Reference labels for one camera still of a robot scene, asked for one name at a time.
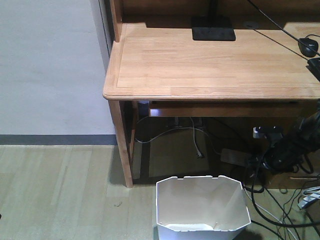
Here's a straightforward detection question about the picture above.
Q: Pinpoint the white plastic trash bin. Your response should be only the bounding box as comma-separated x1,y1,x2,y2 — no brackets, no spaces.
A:
156,175,252,240

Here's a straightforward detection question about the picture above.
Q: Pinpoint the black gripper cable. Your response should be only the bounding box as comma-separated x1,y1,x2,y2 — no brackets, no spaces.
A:
250,154,320,228

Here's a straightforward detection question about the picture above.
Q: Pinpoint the light wooden desk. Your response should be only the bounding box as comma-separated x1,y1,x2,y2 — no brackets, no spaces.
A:
103,0,320,188

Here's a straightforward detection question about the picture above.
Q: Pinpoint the black computer mouse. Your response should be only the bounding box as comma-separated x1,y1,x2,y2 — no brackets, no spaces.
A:
298,37,319,58

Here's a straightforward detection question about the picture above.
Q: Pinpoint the grey cable with plug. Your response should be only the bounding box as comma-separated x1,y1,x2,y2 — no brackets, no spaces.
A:
135,116,205,160

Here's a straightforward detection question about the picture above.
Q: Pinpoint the black keyboard corner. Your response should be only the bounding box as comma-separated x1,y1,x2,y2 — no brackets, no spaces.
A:
307,57,320,81

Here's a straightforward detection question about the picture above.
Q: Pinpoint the white power strip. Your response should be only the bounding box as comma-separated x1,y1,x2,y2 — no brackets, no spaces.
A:
297,193,320,210
220,148,252,167

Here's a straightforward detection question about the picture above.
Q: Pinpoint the white power strip at right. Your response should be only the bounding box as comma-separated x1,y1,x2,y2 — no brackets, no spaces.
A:
297,193,320,210

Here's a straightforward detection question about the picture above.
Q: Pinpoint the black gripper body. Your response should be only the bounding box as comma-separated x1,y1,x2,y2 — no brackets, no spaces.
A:
264,137,304,173

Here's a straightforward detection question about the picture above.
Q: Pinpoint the black monitor stand base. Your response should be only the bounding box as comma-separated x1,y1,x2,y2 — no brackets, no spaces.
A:
191,0,236,42

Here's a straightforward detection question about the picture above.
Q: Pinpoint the black cable across desk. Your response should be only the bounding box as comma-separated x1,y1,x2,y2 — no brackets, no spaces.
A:
247,0,320,62

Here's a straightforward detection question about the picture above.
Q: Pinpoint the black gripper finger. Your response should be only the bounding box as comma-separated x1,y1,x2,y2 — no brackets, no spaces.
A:
246,156,267,169
252,126,284,147

